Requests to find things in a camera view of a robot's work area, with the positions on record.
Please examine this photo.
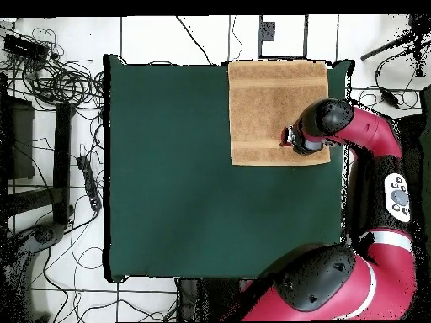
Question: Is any black upright bar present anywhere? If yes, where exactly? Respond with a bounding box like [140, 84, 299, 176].
[52, 102, 74, 227]

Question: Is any orange terry towel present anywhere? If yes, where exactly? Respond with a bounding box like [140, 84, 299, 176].
[227, 59, 333, 167]

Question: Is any black square panel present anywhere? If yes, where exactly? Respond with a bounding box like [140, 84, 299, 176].
[0, 95, 35, 180]
[396, 113, 426, 176]

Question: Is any dark green tablecloth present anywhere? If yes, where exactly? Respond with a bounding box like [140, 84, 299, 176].
[103, 53, 354, 283]

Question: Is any black power adapter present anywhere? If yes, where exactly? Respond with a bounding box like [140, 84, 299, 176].
[380, 88, 402, 109]

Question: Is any black cable tangle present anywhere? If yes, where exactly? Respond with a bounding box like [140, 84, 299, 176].
[4, 27, 104, 109]
[349, 86, 423, 110]

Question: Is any green cloth strip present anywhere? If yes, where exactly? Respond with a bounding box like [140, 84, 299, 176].
[418, 86, 431, 236]

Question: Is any black stand base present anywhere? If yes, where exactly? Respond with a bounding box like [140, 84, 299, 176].
[0, 221, 66, 323]

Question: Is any black tripod leg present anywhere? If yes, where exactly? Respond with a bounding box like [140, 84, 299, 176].
[359, 14, 431, 62]

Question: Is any black flat box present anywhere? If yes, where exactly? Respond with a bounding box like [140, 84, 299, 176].
[3, 34, 51, 59]

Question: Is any grey square frame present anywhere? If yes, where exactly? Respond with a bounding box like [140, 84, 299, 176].
[258, 14, 310, 60]

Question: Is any black power strip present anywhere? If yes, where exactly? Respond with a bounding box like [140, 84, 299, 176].
[76, 155, 103, 212]

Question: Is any black diagonal cable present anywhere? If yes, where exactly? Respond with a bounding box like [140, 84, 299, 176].
[175, 15, 214, 66]

